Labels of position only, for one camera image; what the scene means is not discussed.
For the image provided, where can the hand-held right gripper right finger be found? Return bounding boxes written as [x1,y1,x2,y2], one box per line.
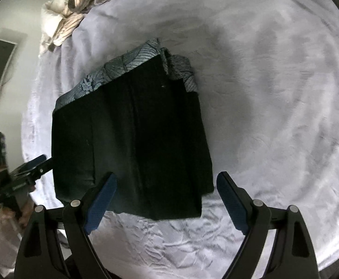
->
[216,171,320,279]

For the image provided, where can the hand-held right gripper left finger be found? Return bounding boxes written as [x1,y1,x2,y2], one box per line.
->
[14,172,118,279]

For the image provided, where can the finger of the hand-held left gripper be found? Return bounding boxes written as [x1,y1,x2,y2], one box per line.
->
[18,154,48,175]
[27,158,54,186]

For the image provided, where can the black pants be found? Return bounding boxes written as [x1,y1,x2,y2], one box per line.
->
[52,55,215,221]

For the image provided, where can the white plastic bag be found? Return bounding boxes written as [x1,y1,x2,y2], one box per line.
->
[0,209,23,269]

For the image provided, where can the lavender plush blanket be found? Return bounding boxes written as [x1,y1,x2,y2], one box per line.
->
[21,0,339,274]

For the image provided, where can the beige crumpled quilt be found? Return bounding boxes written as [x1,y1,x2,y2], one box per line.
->
[50,0,96,47]

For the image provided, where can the blue leaf-patterned cloth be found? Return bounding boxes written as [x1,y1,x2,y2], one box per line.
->
[56,38,198,109]

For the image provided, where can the crumpled striped bedding pile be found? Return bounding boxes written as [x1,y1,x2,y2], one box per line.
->
[40,0,81,54]

